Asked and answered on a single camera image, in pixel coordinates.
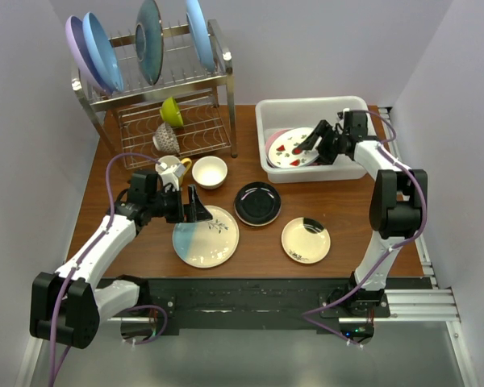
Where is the white plastic bin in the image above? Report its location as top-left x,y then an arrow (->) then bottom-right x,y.
256,96 -> 378,184

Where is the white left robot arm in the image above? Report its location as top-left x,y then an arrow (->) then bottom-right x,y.
29,169 -> 213,349

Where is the white bowl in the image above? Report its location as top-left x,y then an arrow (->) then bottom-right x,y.
192,156 -> 227,189

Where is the lilac plate in rack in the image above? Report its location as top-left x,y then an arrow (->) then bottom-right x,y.
65,15 -> 108,93

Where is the light blue bottom plate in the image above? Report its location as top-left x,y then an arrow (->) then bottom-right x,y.
172,206 -> 240,268

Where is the steel dish rack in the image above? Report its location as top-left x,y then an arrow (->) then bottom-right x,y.
71,19 -> 238,170

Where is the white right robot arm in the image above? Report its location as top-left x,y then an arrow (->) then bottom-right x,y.
292,108 -> 428,320

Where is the cream plate with black patch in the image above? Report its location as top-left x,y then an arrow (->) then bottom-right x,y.
281,217 -> 332,264

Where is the watermelon pattern plate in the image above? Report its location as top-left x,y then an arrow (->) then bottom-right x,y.
267,127 -> 320,169

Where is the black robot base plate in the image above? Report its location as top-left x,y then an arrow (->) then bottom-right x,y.
94,276 -> 392,338

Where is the yellow mug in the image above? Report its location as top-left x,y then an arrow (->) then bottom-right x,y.
158,155 -> 193,178

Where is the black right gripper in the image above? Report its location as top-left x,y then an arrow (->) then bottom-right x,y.
297,120 -> 348,167

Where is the light blue plate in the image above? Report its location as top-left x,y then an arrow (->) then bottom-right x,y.
172,206 -> 240,268
186,0 -> 215,73

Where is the green bowl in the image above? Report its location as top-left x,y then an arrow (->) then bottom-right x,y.
160,97 -> 184,127

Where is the black glossy plate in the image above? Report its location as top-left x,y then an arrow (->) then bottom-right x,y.
234,181 -> 282,227

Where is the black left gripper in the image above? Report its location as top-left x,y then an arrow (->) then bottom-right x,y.
148,184 -> 211,223

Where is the light blue plate in rack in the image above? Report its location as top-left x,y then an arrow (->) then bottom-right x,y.
186,0 -> 215,73

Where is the patterned ceramic bowl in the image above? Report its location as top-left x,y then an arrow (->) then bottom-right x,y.
152,123 -> 181,154

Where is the dark teal plate in rack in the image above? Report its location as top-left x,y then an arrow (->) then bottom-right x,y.
135,0 -> 164,85

